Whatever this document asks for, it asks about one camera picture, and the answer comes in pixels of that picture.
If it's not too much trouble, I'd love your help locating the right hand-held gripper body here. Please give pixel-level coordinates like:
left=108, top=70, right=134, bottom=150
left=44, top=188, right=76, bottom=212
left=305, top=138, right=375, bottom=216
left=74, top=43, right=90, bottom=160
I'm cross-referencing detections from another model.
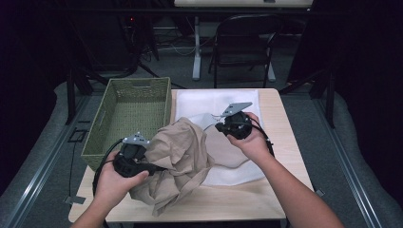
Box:
left=221, top=102, right=254, bottom=141

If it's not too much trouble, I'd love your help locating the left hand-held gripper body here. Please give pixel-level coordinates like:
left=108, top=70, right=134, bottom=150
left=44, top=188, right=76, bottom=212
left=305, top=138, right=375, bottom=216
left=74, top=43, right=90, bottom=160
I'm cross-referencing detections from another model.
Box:
left=113, top=132, right=151, bottom=178

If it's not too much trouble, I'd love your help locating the beige garment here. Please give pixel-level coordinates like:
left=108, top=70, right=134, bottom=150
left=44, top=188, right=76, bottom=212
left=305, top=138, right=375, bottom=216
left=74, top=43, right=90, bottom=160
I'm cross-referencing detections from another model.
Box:
left=129, top=117, right=251, bottom=218

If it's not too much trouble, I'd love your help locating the white mesh laundry bag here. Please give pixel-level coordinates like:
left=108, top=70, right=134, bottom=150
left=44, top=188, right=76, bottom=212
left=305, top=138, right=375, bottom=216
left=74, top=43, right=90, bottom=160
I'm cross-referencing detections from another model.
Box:
left=175, top=89, right=267, bottom=187

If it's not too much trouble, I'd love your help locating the green woven basket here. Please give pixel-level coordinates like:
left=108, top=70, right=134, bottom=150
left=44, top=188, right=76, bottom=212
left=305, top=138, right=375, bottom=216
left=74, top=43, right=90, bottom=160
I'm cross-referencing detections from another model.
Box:
left=81, top=77, right=172, bottom=172

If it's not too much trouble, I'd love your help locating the person's right hand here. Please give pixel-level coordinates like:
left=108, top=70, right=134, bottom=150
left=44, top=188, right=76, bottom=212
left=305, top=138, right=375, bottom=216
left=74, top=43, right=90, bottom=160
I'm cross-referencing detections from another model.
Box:
left=226, top=112, right=274, bottom=164

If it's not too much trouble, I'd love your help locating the person's left hand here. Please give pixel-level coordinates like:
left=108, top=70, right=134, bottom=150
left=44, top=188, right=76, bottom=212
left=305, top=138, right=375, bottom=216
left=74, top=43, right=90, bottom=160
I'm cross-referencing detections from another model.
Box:
left=93, top=151, right=150, bottom=210

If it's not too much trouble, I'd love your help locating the black floor socket plate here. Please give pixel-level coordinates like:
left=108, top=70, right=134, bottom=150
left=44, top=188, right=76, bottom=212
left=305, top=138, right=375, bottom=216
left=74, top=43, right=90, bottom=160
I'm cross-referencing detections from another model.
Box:
left=67, top=127, right=89, bottom=143

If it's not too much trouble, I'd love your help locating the white background desk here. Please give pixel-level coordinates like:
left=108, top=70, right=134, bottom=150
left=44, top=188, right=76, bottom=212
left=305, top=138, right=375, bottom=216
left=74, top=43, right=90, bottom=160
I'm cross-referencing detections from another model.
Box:
left=174, top=0, right=313, bottom=83

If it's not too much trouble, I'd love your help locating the black folding chair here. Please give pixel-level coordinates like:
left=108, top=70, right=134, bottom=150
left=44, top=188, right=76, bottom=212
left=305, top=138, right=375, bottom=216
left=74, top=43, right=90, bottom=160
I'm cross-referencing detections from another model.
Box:
left=207, top=13, right=283, bottom=89

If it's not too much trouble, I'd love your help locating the black metal stand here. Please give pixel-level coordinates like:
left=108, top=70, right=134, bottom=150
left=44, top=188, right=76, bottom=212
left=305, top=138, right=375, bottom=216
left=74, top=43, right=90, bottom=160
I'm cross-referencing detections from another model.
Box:
left=278, top=67, right=336, bottom=129
left=65, top=67, right=110, bottom=125

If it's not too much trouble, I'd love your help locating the left hand-held gripper cable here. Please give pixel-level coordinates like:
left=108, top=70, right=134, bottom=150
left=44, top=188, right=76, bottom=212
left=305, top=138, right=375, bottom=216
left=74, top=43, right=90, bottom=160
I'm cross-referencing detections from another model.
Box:
left=92, top=138, right=125, bottom=196

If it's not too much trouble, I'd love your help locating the hand-held gripper cable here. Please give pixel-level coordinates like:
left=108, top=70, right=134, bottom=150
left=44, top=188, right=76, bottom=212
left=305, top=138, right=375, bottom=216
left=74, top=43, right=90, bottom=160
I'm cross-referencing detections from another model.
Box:
left=92, top=138, right=125, bottom=196
left=249, top=116, right=276, bottom=158

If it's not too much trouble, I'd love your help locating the right hand-held gripper cable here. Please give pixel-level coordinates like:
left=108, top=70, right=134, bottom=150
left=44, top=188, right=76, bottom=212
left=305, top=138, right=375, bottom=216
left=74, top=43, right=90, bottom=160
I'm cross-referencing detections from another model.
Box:
left=249, top=116, right=276, bottom=158

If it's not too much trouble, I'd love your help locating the thin black floor cable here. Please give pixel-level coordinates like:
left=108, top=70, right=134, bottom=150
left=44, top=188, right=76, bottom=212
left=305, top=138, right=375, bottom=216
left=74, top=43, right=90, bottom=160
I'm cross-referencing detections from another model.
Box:
left=67, top=142, right=78, bottom=198

